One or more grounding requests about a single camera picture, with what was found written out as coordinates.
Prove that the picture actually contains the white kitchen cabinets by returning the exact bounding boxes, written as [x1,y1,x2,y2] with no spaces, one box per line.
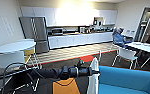
[20,5,119,28]
[46,31,115,50]

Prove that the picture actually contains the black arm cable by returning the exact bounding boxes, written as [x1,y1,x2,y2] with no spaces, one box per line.
[2,61,39,94]

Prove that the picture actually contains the white lower kitchen cabinets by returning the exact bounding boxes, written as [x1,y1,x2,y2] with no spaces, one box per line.
[46,31,115,50]

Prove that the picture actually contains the round white table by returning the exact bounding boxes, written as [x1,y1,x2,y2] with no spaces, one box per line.
[0,39,37,55]

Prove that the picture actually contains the black microwave oven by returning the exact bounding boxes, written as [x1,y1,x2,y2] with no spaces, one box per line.
[51,27,64,36]

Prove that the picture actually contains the steel refrigerator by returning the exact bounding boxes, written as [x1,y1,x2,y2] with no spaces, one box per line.
[19,16,51,54]

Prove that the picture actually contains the person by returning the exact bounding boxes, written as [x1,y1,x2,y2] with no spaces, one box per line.
[111,26,134,48]

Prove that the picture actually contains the white shirt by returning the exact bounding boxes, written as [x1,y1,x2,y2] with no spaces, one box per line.
[86,57,101,94]

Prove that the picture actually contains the white clothes hanger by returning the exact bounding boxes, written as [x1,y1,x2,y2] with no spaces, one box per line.
[90,56,100,70]

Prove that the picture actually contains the white upper kitchen cabinets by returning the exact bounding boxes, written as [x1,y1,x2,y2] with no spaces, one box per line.
[20,5,119,28]

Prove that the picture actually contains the white rectangular table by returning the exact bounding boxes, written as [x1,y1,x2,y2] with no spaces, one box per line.
[124,41,150,54]

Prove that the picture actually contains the yellow chair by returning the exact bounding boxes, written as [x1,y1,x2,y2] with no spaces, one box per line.
[22,48,43,70]

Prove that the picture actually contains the blue sofa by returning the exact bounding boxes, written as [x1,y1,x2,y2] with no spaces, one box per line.
[97,65,150,94]

